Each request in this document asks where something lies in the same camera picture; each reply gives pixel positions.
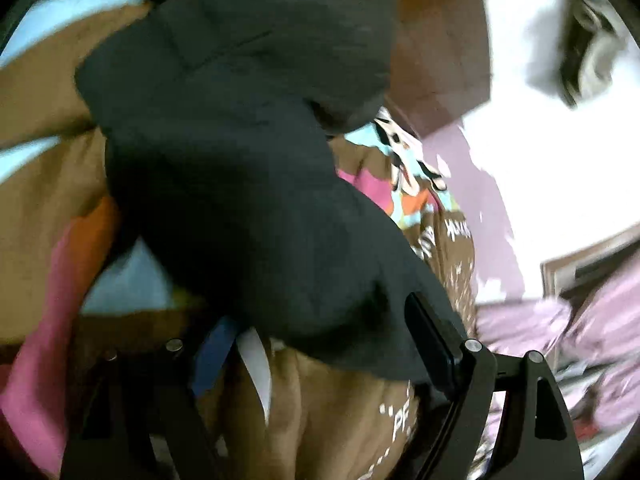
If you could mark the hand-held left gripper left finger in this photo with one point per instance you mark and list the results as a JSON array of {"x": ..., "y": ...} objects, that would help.
[{"x": 215, "y": 355}]

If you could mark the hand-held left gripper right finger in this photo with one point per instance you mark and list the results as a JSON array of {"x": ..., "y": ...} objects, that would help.
[{"x": 440, "y": 355}]

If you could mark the black pants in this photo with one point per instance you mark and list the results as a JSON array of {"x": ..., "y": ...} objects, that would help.
[{"x": 225, "y": 160}]

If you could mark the pink curtain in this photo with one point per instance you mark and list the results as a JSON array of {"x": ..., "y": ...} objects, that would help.
[{"x": 590, "y": 330}]

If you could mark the wooden barred window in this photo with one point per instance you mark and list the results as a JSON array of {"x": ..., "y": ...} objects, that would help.
[{"x": 575, "y": 265}]

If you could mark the brown printed bedsheet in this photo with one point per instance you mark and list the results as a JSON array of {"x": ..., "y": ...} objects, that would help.
[{"x": 45, "y": 170}]

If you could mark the wooden headboard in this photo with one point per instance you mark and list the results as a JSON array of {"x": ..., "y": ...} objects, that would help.
[{"x": 440, "y": 50}]

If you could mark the dark grey object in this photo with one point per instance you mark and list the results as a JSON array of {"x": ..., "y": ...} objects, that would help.
[{"x": 580, "y": 45}]

